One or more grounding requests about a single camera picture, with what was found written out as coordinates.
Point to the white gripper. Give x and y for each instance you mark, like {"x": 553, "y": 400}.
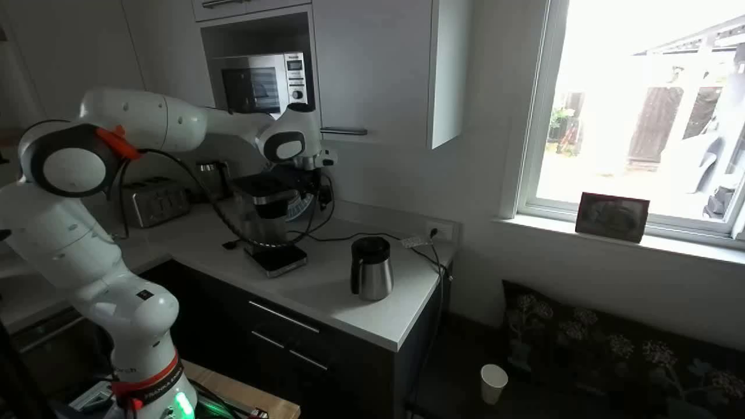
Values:
{"x": 312, "y": 160}

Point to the steel thermal coffee carafe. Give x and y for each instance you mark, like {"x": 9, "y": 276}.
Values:
{"x": 373, "y": 269}

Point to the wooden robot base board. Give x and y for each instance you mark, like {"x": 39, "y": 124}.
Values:
{"x": 247, "y": 397}

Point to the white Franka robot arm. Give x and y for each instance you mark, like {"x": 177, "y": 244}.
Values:
{"x": 116, "y": 286}

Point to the black drip coffee machine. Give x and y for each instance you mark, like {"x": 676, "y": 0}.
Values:
{"x": 271, "y": 221}

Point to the silver microwave oven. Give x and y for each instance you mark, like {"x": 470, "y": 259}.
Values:
{"x": 268, "y": 82}

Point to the silver toaster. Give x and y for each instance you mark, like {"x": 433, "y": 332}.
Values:
{"x": 157, "y": 200}

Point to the dark base cabinet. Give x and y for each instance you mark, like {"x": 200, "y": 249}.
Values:
{"x": 311, "y": 356}

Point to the white paper cup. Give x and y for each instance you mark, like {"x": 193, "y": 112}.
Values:
{"x": 491, "y": 383}

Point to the white tall cabinet door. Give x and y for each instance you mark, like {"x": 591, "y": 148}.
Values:
{"x": 70, "y": 46}

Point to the white wall power outlet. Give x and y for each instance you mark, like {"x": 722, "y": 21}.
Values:
{"x": 439, "y": 230}

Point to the white wall cabinet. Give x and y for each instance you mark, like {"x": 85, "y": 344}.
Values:
{"x": 381, "y": 70}

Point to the white window frame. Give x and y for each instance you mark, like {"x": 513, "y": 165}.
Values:
{"x": 536, "y": 116}

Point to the dark picture frame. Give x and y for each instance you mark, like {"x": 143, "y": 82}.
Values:
{"x": 610, "y": 217}

